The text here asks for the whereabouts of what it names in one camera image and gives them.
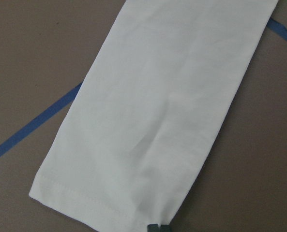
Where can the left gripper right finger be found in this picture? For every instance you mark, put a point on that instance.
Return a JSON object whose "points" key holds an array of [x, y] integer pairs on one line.
{"points": [[165, 228]]}

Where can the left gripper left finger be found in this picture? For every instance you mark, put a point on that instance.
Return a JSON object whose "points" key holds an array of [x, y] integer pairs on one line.
{"points": [[153, 228]]}

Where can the cream long-sleeve cat shirt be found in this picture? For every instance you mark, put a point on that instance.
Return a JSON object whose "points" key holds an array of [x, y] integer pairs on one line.
{"points": [[149, 110]]}

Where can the brown paper table mat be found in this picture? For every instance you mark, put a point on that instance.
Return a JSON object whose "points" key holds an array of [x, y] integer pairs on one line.
{"points": [[46, 49]]}

